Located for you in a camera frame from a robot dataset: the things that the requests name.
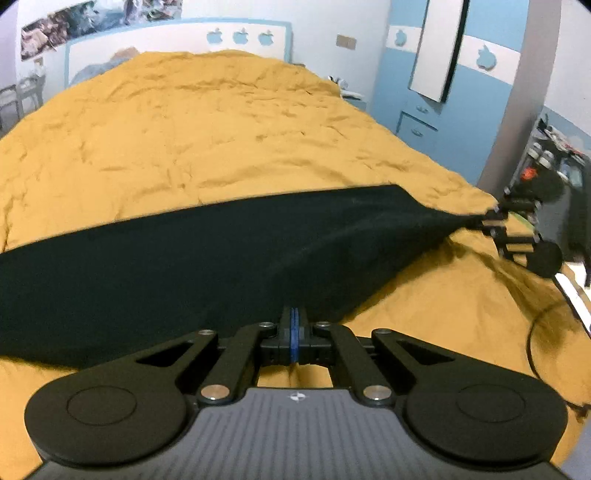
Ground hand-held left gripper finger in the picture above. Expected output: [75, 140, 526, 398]
[294, 305, 455, 408]
[134, 305, 294, 404]

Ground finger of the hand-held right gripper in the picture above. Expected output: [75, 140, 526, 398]
[485, 187, 539, 222]
[480, 222, 539, 266]

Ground black pants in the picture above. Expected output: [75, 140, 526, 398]
[0, 185, 497, 370]

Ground smartphone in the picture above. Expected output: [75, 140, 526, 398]
[554, 272, 591, 333]

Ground dark cluttered shelf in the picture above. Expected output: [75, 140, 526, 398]
[522, 117, 591, 185]

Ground blue and white wardrobe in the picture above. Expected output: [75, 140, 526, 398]
[369, 0, 532, 185]

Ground white black-edged door panel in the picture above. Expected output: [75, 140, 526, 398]
[409, 0, 467, 103]

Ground blue nightstand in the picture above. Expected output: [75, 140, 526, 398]
[342, 90, 370, 114]

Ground yellow quilted blanket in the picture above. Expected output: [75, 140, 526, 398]
[0, 50, 591, 467]

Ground white and blue headboard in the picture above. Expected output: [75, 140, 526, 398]
[64, 21, 294, 88]

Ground blue pillow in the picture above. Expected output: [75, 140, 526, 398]
[71, 58, 125, 86]

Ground grey metal cart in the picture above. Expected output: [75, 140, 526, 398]
[0, 76, 44, 130]

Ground black cable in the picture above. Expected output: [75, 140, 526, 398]
[527, 295, 591, 416]

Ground wall poster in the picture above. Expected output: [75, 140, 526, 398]
[21, 4, 127, 61]
[124, 0, 183, 21]

